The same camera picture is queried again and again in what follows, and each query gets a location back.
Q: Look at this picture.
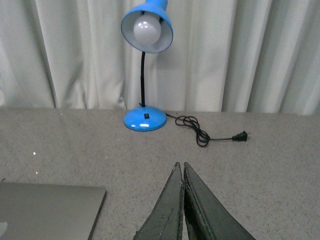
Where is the black lamp power cable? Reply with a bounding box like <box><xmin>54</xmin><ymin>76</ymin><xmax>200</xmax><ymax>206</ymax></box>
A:
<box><xmin>165</xmin><ymin>112</ymin><xmax>249</xmax><ymax>148</ymax></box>

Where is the grey laptop computer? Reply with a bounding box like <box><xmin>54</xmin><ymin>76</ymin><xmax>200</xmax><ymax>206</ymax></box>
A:
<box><xmin>0</xmin><ymin>182</ymin><xmax>107</xmax><ymax>240</ymax></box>

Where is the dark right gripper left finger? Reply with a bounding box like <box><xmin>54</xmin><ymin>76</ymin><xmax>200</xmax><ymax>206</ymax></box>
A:
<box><xmin>133</xmin><ymin>162</ymin><xmax>185</xmax><ymax>240</ymax></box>

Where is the blue desk lamp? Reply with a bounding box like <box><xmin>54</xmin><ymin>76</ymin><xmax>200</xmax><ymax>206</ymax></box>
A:
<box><xmin>120</xmin><ymin>0</ymin><xmax>174</xmax><ymax>133</ymax></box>

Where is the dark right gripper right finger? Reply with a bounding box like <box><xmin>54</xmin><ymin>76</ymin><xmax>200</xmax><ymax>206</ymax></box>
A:
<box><xmin>183</xmin><ymin>162</ymin><xmax>254</xmax><ymax>240</ymax></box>

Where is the white curtain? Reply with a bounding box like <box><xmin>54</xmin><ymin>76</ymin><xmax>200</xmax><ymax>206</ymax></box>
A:
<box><xmin>0</xmin><ymin>0</ymin><xmax>320</xmax><ymax>115</ymax></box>

